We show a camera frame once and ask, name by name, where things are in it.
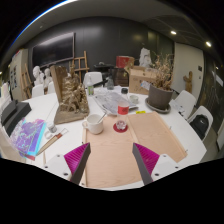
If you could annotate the white plaster bust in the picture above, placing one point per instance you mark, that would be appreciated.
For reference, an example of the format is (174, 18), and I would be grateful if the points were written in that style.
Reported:
(36, 75)
(48, 76)

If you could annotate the black flat box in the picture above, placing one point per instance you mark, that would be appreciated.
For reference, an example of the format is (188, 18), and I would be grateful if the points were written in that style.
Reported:
(8, 111)
(20, 116)

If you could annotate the round ceiling downlight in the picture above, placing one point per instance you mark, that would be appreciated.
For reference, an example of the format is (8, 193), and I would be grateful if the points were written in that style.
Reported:
(208, 44)
(173, 32)

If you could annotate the golden brown relief sculpture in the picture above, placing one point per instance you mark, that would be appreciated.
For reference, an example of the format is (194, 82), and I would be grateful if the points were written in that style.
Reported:
(71, 96)

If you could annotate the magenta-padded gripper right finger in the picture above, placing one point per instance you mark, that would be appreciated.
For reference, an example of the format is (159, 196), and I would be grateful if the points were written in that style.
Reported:
(146, 156)

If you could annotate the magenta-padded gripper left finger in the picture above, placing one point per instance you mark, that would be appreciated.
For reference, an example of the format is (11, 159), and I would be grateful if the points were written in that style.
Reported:
(78, 156)

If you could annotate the wooden easel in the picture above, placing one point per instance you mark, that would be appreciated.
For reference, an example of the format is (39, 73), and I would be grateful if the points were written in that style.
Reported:
(80, 65)
(26, 80)

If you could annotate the white chair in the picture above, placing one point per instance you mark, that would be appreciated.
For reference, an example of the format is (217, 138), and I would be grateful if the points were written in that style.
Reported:
(51, 87)
(186, 100)
(93, 79)
(37, 90)
(206, 111)

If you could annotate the wooden mannequin figure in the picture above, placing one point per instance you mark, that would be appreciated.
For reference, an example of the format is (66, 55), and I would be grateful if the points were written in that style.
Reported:
(188, 81)

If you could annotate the white ceramic mug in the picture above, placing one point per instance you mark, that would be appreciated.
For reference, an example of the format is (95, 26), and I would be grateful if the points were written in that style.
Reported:
(93, 126)

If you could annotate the folded newspaper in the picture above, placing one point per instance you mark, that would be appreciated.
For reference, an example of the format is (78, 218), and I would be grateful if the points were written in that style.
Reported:
(111, 101)

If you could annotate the red box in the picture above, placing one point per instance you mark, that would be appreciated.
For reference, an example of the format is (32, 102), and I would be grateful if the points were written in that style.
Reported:
(124, 62)

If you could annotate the colourful printed book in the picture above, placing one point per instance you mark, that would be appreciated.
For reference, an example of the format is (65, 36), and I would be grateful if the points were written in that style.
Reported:
(28, 138)

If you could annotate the white canvas panel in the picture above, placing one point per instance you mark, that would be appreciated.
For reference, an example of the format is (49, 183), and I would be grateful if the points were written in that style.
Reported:
(8, 146)

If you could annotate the white cabinet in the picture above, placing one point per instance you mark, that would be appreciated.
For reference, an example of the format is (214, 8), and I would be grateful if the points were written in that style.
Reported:
(16, 73)

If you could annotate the dried plant in brown pot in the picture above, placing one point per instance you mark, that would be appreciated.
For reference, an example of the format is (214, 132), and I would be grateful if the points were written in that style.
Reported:
(160, 96)

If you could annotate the black wall screen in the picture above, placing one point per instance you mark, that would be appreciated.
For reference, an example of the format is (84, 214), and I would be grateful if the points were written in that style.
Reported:
(53, 50)

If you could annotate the white green-labelled spray bottle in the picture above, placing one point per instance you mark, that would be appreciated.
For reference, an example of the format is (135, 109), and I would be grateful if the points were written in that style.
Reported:
(90, 87)

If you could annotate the yellow tag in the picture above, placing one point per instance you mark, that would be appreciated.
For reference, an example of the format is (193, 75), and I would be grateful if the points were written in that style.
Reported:
(140, 112)

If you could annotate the brown cardboard box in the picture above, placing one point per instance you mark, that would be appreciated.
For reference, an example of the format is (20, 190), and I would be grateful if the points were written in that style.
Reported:
(136, 80)

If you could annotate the metal spoon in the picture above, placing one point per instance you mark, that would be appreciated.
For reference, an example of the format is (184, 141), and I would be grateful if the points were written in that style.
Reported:
(102, 116)

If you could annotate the clear red-labelled drink bottle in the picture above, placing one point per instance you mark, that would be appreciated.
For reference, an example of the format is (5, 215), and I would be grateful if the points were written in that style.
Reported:
(123, 110)

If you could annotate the white plaster figure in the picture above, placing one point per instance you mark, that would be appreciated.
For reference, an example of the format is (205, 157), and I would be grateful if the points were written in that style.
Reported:
(145, 58)

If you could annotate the black side table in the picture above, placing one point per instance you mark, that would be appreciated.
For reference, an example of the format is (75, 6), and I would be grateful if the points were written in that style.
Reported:
(106, 66)

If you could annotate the black backpack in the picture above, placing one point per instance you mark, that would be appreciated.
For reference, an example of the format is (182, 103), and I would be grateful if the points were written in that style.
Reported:
(199, 126)

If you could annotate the small silver-lidded jar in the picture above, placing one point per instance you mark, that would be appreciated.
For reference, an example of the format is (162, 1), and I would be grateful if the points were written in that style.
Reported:
(51, 127)

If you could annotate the grey glass bottle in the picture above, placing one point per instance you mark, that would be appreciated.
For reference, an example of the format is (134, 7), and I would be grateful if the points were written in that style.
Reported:
(110, 84)

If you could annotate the wooden brush bundle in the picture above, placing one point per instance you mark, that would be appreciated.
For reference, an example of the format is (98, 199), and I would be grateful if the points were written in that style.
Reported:
(51, 142)

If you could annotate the small glass jar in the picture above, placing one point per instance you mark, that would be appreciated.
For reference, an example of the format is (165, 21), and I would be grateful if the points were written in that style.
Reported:
(134, 99)

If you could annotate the flat round red coaster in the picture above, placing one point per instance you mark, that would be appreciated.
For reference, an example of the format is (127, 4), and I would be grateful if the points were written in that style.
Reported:
(115, 129)

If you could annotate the grey plant saucer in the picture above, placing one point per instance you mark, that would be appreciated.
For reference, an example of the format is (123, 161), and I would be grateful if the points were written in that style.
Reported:
(156, 110)

